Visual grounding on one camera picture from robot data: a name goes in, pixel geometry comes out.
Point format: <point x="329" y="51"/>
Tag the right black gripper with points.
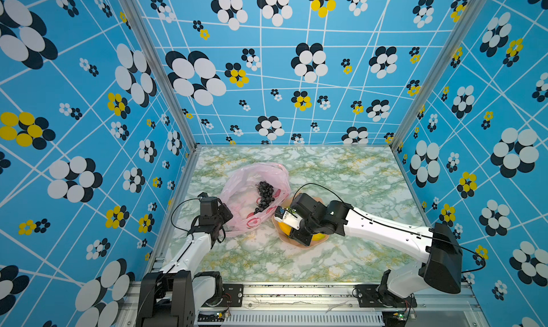
<point x="297" y="235"/>

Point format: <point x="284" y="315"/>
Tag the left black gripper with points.
<point x="227" y="215"/>

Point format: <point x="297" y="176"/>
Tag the yellow banana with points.
<point x="286" y="229"/>

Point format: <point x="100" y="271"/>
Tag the pink wavy plate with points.
<point x="286" y="239"/>

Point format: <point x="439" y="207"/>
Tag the pink plastic bag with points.
<point x="240" y="194"/>

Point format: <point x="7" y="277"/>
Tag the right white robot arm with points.
<point x="437" y="254"/>

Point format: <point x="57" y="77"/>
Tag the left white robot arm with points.
<point x="173" y="295"/>

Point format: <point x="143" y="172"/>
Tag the black grape bunch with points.
<point x="266" y="196"/>

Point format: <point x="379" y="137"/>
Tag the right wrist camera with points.
<point x="287" y="217"/>

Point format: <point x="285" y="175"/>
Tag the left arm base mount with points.
<point x="231" y="296"/>

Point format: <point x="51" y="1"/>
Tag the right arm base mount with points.
<point x="368" y="296"/>

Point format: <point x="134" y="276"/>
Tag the aluminium front rail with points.
<point x="334" y="304"/>

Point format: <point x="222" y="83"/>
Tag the left corner aluminium post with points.
<point x="145" y="42"/>

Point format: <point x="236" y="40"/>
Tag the corner aluminium post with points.
<point x="438" y="68"/>
<point x="145" y="42"/>

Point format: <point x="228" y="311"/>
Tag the right corner aluminium post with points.
<point x="438" y="68"/>

